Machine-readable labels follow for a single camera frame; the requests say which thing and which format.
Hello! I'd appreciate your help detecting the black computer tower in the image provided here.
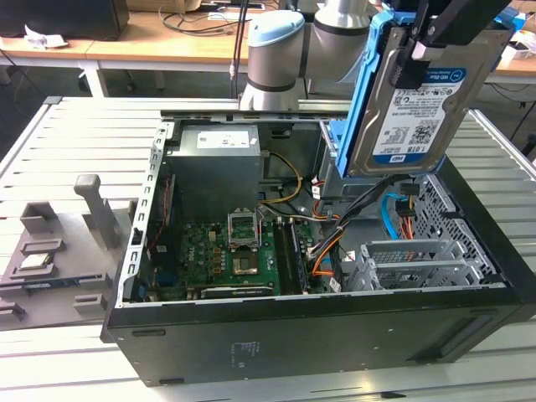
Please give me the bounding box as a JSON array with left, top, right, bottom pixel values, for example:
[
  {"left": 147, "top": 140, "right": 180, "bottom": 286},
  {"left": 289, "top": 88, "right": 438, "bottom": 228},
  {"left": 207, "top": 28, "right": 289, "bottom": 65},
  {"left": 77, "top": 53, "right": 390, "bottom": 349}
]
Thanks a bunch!
[{"left": 0, "top": 0, "right": 130, "bottom": 42}]

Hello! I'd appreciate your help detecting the wooden desk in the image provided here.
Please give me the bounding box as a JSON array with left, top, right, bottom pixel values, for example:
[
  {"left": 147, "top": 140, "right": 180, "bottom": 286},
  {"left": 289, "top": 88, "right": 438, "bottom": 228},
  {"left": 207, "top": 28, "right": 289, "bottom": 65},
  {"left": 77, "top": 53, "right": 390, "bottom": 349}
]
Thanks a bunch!
[{"left": 0, "top": 8, "right": 536, "bottom": 100}]

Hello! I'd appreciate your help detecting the grey parts rack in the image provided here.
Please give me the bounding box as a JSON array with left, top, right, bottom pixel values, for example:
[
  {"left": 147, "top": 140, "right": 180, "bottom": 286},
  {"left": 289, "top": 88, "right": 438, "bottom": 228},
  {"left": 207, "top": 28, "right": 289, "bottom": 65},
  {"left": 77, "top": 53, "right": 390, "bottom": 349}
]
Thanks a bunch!
[{"left": 0, "top": 173, "right": 139, "bottom": 334}]

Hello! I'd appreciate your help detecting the grey metal drive cage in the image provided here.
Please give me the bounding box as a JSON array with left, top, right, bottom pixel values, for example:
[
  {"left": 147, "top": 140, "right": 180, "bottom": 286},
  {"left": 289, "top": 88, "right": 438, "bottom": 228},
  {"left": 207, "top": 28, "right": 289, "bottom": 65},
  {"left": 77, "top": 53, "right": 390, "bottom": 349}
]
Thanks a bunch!
[{"left": 317, "top": 120, "right": 380, "bottom": 210}]

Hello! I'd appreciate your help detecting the black wire bundle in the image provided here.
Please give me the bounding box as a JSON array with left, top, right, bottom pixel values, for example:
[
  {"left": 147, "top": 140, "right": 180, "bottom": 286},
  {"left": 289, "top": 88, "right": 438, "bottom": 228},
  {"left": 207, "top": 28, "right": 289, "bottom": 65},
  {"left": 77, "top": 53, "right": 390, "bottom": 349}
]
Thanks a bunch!
[{"left": 330, "top": 173, "right": 420, "bottom": 235}]

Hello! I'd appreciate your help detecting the blue disk carrier latch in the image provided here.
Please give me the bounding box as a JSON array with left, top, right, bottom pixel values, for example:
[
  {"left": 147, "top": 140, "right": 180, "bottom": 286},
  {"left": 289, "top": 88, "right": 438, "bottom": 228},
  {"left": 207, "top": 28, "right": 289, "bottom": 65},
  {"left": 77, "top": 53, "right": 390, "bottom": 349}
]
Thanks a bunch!
[{"left": 329, "top": 120, "right": 347, "bottom": 157}]

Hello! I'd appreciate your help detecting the green motherboard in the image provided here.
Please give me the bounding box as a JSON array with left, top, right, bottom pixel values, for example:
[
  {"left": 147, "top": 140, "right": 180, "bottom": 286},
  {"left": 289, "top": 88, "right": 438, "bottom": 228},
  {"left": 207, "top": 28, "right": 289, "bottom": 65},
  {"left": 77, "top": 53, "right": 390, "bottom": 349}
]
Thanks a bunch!
[{"left": 146, "top": 217, "right": 336, "bottom": 301}]

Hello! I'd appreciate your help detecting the small white box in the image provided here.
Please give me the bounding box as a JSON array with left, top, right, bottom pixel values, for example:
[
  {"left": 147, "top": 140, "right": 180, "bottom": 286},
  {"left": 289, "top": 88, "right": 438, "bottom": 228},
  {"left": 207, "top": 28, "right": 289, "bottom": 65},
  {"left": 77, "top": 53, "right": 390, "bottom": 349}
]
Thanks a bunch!
[{"left": 500, "top": 41, "right": 536, "bottom": 64}]

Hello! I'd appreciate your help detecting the silver CPU chip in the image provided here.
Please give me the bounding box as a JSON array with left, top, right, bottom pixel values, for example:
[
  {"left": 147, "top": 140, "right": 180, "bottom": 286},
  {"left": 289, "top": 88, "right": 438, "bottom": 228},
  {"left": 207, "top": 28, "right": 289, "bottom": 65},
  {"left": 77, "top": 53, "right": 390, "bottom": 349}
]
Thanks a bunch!
[{"left": 18, "top": 253, "right": 55, "bottom": 271}]

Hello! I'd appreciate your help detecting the black graphics card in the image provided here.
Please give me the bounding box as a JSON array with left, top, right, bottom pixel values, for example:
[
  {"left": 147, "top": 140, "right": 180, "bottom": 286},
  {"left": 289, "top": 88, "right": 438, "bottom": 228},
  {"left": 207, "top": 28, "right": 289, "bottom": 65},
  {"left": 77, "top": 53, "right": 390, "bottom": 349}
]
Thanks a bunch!
[{"left": 199, "top": 285, "right": 276, "bottom": 299}]

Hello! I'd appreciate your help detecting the black PC case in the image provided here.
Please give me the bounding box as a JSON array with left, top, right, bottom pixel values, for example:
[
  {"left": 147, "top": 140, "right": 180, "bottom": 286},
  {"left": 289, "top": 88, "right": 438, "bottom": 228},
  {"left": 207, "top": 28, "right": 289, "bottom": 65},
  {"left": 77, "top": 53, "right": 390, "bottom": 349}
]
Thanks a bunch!
[{"left": 99, "top": 109, "right": 536, "bottom": 389}]

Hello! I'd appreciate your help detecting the hard disk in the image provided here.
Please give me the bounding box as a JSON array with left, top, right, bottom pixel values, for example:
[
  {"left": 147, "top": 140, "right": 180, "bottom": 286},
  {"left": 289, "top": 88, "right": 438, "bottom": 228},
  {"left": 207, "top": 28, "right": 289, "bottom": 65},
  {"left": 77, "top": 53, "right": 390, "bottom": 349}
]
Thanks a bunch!
[{"left": 328, "top": 8, "right": 514, "bottom": 179}]

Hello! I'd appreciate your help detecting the crumpled white paper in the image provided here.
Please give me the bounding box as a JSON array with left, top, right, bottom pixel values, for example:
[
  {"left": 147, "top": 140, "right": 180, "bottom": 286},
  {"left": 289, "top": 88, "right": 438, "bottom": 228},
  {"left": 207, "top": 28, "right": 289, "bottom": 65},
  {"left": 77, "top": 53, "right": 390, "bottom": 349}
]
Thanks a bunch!
[{"left": 23, "top": 24, "right": 68, "bottom": 49}]

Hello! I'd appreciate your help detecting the blue RAM stick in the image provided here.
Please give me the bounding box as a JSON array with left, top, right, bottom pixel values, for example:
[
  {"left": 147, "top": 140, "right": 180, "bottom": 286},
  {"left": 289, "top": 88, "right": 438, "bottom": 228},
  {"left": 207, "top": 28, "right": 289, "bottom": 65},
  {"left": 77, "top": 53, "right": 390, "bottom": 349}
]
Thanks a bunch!
[{"left": 23, "top": 280, "right": 80, "bottom": 291}]

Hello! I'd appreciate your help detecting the yellow wire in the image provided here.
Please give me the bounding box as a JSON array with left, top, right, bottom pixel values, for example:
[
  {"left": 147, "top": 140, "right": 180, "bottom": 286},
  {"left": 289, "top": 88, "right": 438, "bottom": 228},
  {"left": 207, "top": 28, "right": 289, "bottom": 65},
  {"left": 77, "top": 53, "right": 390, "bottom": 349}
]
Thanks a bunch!
[{"left": 261, "top": 151, "right": 305, "bottom": 206}]

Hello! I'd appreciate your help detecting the installed RAM stick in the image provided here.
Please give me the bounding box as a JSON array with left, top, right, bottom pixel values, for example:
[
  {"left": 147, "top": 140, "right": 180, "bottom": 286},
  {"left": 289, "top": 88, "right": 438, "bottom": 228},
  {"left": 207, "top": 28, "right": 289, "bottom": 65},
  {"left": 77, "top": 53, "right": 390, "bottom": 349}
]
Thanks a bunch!
[{"left": 291, "top": 221, "right": 313, "bottom": 294}]

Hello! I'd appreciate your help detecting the light blue data wire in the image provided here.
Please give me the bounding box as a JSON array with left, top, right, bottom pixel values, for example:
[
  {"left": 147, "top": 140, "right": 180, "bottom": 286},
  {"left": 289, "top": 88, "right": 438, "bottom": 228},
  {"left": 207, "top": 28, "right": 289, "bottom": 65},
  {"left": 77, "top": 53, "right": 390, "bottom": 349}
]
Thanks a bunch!
[{"left": 381, "top": 192, "right": 403, "bottom": 240}]

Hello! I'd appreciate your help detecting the grey power supply unit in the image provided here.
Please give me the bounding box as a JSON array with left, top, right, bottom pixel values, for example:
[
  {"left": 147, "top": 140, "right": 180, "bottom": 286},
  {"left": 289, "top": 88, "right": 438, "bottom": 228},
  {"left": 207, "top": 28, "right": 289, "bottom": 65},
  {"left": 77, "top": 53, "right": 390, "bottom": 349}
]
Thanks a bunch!
[{"left": 166, "top": 125, "right": 267, "bottom": 206}]

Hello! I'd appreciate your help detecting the long orange wire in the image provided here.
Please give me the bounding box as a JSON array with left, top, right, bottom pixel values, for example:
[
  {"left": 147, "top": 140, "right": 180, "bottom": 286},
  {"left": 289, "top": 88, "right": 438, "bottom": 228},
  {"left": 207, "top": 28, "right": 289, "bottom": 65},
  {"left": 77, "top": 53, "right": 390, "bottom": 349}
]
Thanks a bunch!
[{"left": 312, "top": 234, "right": 343, "bottom": 277}]

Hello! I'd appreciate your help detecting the metal socket cover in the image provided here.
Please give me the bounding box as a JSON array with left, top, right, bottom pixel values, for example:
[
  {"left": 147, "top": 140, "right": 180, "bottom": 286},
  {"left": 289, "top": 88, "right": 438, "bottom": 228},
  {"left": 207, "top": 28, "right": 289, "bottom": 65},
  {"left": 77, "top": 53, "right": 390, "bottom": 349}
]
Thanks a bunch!
[{"left": 225, "top": 207, "right": 263, "bottom": 252}]

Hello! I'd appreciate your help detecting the silver disk bay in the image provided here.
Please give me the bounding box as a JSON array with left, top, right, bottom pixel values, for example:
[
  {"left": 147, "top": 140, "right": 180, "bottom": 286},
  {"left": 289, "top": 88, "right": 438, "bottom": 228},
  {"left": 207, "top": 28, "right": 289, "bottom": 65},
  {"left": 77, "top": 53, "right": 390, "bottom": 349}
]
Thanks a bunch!
[{"left": 359, "top": 239, "right": 499, "bottom": 292}]

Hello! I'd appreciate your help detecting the blue cardboard box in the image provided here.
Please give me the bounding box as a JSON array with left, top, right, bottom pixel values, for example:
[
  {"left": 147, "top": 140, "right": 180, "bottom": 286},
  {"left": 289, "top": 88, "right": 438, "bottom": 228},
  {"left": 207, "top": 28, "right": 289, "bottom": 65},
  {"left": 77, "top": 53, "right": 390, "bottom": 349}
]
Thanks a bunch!
[{"left": 500, "top": 10, "right": 529, "bottom": 33}]

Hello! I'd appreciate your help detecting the CPU socket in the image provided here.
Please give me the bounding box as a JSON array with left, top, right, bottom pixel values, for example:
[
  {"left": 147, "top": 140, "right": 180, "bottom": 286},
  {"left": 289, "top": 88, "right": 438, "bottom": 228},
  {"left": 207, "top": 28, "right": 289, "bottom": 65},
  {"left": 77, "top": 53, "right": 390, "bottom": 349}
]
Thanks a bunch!
[{"left": 232, "top": 247, "right": 263, "bottom": 277}]

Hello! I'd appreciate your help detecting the black hanging cable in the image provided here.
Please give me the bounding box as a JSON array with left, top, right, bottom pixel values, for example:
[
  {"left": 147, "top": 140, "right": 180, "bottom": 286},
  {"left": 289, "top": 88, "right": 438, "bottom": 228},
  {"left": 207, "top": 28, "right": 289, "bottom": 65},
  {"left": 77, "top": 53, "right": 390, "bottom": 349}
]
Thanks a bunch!
[{"left": 229, "top": 0, "right": 253, "bottom": 81}]

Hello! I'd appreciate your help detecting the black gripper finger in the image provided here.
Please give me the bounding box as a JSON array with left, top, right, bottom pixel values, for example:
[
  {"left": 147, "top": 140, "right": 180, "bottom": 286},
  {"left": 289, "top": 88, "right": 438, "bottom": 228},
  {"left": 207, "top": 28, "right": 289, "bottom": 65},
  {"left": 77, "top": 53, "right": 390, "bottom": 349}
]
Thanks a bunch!
[{"left": 388, "top": 41, "right": 432, "bottom": 90}]

